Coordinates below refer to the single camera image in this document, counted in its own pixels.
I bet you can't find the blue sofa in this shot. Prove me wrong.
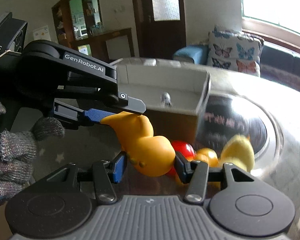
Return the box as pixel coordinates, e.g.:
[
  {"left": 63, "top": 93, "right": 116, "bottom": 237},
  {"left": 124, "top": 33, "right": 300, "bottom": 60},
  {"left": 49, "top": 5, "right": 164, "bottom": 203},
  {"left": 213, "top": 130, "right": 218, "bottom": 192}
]
[{"left": 173, "top": 42, "right": 300, "bottom": 92}]

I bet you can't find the small white figurine toy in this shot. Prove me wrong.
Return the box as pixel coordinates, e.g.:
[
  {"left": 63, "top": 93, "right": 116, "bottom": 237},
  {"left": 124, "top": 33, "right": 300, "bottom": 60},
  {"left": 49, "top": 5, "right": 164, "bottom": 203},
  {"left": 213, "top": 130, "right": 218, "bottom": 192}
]
[{"left": 160, "top": 92, "right": 172, "bottom": 107}]

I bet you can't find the orange-yellow rubber seal toy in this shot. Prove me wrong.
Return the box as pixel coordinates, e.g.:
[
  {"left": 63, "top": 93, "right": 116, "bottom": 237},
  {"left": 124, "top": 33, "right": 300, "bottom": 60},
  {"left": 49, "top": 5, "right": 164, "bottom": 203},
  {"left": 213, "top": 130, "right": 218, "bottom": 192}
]
[{"left": 100, "top": 112, "right": 175, "bottom": 177}]

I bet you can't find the yellow plush chick toy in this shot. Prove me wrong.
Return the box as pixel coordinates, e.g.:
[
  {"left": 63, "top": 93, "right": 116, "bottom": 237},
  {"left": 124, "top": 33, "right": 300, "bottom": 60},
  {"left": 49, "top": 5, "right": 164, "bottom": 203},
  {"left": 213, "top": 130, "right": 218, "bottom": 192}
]
[{"left": 219, "top": 134, "right": 255, "bottom": 172}]

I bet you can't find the red plastic ball toy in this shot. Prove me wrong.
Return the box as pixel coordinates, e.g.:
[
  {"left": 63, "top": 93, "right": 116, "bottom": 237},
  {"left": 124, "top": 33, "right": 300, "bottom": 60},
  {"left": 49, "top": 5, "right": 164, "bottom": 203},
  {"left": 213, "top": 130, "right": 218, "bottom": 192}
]
[{"left": 165, "top": 140, "right": 195, "bottom": 178}]

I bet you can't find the orange rubber duck toy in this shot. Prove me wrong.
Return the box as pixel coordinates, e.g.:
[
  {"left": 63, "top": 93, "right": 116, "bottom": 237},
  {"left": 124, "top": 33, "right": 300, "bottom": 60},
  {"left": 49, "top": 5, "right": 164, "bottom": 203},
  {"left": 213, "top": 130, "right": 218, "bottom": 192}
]
[{"left": 186, "top": 148, "right": 219, "bottom": 167}]

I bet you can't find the butterfly pattern cushion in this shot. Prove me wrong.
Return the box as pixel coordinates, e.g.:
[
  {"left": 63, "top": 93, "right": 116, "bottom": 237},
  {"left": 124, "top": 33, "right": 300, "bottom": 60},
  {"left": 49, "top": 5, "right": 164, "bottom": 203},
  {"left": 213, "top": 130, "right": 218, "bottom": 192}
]
[{"left": 207, "top": 25, "right": 264, "bottom": 77}]

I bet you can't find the dark wooden side table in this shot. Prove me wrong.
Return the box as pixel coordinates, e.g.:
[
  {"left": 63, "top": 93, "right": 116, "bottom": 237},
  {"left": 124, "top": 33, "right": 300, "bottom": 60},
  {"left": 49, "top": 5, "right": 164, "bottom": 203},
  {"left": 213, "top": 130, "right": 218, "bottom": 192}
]
[{"left": 70, "top": 28, "right": 135, "bottom": 63}]

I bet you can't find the black DAS camera box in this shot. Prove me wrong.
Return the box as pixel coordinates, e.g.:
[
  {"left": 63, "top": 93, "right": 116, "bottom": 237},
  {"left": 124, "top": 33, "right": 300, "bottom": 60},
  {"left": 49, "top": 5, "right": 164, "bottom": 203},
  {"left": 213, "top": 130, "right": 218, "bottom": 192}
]
[{"left": 0, "top": 12, "right": 27, "bottom": 56}]

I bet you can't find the dark wooden door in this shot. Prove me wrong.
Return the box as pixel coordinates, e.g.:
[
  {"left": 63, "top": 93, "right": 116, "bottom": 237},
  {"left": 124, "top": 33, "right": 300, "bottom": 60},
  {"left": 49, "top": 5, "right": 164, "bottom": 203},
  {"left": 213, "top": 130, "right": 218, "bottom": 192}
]
[{"left": 133, "top": 0, "right": 186, "bottom": 59}]

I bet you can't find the grey knitted gloved hand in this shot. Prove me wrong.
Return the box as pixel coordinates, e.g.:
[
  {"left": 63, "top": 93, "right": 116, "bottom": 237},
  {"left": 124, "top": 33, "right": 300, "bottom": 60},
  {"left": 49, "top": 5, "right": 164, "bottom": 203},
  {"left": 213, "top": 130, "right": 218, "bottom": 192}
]
[{"left": 0, "top": 108, "right": 65, "bottom": 205}]

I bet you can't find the round glass table insert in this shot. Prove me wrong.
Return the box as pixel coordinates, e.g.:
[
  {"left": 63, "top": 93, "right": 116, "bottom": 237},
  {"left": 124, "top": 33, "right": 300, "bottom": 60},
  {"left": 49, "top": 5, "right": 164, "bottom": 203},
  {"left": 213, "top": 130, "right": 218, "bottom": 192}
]
[{"left": 193, "top": 92, "right": 282, "bottom": 178}]

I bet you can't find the white cardboard box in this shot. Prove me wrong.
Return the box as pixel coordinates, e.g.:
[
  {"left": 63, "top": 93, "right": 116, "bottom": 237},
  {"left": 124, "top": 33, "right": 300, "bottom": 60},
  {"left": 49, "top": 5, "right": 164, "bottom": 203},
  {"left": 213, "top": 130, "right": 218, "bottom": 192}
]
[{"left": 114, "top": 58, "right": 211, "bottom": 143}]

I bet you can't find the dark wooden cabinet shelf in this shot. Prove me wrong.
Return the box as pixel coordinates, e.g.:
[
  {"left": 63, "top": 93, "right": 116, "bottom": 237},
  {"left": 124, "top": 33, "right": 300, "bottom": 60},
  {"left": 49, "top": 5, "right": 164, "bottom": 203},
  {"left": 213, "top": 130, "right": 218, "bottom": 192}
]
[{"left": 51, "top": 0, "right": 102, "bottom": 49}]

